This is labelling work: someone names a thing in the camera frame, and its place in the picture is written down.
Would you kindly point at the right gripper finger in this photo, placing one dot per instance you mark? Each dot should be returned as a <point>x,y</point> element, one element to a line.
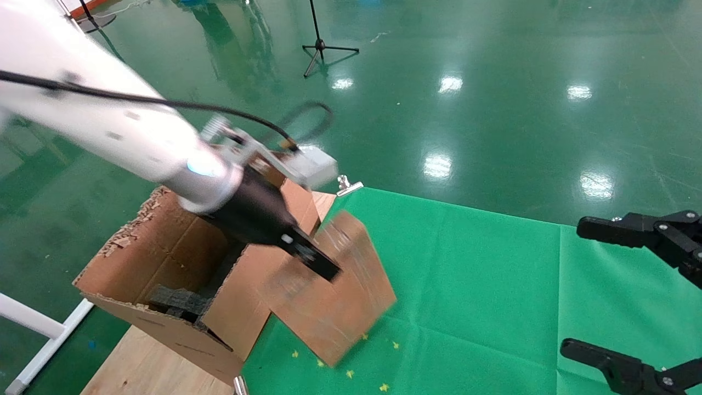
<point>663,230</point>
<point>625,373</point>

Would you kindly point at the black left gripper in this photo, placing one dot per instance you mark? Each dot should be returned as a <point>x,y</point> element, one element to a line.
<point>252,211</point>

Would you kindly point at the small cardboard box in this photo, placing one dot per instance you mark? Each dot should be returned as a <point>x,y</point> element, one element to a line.
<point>340,312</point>

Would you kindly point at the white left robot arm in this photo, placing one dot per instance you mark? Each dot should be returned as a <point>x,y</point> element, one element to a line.
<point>55,55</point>

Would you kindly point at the large open cardboard carton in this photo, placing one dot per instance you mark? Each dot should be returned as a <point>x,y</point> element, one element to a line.
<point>164,252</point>

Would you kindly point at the black foam padding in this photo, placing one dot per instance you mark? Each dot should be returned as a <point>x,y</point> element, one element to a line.
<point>178,302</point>

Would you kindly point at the green table cloth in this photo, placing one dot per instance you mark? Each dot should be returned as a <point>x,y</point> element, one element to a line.
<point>493,285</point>

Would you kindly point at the black tripod stand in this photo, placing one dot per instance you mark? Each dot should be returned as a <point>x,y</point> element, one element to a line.
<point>320,46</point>

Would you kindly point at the black stand with round base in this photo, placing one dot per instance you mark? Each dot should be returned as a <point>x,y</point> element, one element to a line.
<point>101,22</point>

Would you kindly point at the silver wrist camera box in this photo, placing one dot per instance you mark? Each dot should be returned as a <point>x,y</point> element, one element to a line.
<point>312,167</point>

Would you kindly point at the white metal post frame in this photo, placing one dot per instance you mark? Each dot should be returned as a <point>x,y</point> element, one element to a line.
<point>33,323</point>

